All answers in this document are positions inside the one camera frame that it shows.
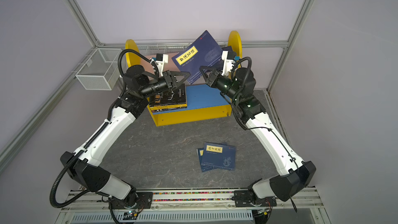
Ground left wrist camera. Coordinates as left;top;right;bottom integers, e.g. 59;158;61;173
154;54;169;77

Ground white mesh box basket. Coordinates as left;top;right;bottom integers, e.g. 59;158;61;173
76;48;122;91

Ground white vented cable duct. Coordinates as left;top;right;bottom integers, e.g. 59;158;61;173
69;210;254;224

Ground yellow bookshelf pink blue shelves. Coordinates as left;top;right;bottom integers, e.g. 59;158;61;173
125;30;243;127

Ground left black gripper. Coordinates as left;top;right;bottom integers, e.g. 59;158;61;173
140;71;190;99

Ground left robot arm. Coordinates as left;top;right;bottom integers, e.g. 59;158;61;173
49;65;190;208

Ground white wire rack basket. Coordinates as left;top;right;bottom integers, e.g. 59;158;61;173
125;38;220;72

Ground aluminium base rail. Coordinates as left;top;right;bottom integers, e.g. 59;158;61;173
61;188;324;212

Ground navy book large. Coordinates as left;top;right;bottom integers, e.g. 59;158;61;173
172;31;233;85

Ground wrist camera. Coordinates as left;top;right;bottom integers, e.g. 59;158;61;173
221;50;240;76
154;54;169;77

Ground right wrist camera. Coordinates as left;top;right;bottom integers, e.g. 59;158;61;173
221;50;240;76

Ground black yellow title book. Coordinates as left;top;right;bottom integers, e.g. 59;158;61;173
149;84;187;106

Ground black wolf eye book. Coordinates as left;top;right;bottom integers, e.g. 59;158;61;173
151;108;186;114

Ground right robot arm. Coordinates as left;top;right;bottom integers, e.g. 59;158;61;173
200;66;316;204

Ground yellow cartoon boy book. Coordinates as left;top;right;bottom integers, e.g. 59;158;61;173
149;103;188;111

